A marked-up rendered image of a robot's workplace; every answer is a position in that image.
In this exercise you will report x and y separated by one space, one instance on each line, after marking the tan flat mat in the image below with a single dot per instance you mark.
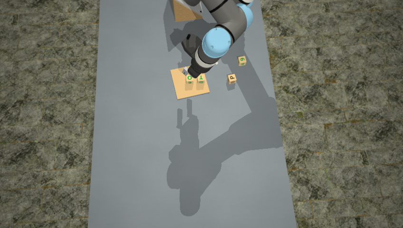
184 90

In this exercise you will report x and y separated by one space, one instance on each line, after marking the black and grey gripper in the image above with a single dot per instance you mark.
190 45

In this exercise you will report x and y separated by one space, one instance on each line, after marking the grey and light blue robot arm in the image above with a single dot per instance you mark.
233 17

